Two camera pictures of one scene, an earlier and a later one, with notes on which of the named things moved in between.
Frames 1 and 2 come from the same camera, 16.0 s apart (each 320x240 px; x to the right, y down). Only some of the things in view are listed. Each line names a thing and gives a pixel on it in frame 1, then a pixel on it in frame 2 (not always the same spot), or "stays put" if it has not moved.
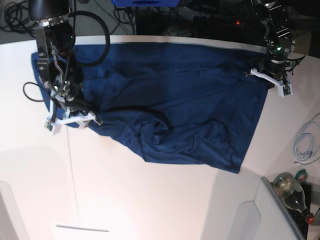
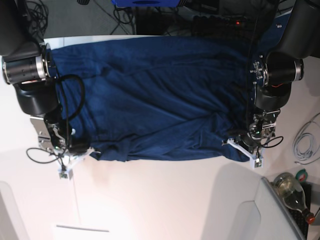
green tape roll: (302, 175) stays put
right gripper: (275, 68) → (250, 139)
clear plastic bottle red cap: (291, 191) stays put
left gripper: (80, 109) → (77, 147)
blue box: (146, 3) stays put
